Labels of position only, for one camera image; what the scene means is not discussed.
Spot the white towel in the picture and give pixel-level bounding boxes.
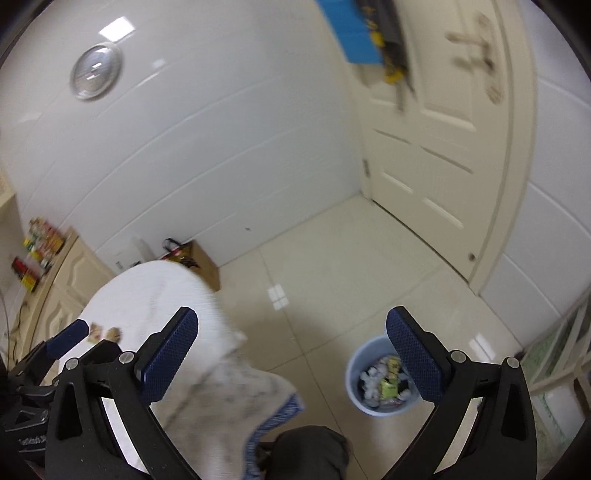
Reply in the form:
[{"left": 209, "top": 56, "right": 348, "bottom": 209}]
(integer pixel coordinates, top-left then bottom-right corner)
[{"left": 76, "top": 261, "right": 301, "bottom": 480}]

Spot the dark sauce bottle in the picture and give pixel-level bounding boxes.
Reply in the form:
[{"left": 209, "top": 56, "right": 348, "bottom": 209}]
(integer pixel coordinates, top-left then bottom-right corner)
[{"left": 11, "top": 256, "right": 40, "bottom": 291}]

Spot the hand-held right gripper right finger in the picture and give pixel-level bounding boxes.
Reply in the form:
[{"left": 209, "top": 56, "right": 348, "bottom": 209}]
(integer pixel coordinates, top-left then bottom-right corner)
[{"left": 386, "top": 306, "right": 537, "bottom": 480}]

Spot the cream panel door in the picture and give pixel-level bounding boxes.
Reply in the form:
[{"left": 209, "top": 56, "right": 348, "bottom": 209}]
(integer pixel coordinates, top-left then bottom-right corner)
[{"left": 355, "top": 0, "right": 539, "bottom": 296}]

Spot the blue apron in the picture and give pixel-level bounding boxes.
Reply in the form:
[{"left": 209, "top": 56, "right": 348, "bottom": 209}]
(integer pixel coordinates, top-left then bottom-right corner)
[{"left": 316, "top": 0, "right": 384, "bottom": 65}]

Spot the cream kitchen base cabinet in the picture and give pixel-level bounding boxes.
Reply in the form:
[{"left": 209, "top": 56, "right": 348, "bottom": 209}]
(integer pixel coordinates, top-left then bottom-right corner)
[{"left": 0, "top": 226, "right": 118, "bottom": 365}]

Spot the blue plastic bin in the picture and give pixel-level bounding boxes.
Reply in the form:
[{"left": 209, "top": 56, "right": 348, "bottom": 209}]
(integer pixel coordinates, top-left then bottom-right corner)
[{"left": 346, "top": 335, "right": 423, "bottom": 417}]

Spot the grey apron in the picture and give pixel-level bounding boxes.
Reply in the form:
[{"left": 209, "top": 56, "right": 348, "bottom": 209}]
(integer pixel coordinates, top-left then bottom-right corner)
[{"left": 355, "top": 0, "right": 419, "bottom": 112}]

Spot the brown cardboard box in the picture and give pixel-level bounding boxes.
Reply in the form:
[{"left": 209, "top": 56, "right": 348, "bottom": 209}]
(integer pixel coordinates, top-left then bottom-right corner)
[{"left": 182, "top": 240, "right": 221, "bottom": 292}]

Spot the red label oil bottle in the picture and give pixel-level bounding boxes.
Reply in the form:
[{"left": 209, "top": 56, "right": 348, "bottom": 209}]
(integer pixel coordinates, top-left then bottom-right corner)
[{"left": 41, "top": 228, "right": 66, "bottom": 257}]

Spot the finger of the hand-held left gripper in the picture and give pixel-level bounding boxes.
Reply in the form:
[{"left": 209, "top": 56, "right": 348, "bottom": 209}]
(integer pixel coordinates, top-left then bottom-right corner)
[
  {"left": 37, "top": 340, "right": 122, "bottom": 384},
  {"left": 9, "top": 319, "right": 90, "bottom": 384}
]

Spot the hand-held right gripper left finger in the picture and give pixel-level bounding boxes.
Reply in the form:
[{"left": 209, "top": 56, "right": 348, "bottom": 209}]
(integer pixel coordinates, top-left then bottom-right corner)
[{"left": 45, "top": 307, "right": 200, "bottom": 480}]

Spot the person's dark trouser leg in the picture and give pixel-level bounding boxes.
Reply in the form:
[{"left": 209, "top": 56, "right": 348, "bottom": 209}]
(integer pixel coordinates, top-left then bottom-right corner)
[{"left": 272, "top": 425, "right": 352, "bottom": 480}]

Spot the blue floral tablecloth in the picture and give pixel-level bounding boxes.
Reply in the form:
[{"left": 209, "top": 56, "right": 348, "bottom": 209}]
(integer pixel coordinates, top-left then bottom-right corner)
[{"left": 242, "top": 394, "right": 306, "bottom": 476}]

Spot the black handled bag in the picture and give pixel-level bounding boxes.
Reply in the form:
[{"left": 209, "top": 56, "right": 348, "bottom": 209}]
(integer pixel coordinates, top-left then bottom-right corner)
[{"left": 164, "top": 237, "right": 200, "bottom": 269}]

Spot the brass door handle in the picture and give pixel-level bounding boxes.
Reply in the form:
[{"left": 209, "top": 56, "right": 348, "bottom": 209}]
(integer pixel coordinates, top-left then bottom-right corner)
[{"left": 445, "top": 14, "right": 506, "bottom": 104}]

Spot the cream framed glass door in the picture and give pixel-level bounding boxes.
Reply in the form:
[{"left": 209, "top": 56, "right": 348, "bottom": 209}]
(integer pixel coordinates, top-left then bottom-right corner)
[{"left": 524, "top": 288, "right": 591, "bottom": 462}]

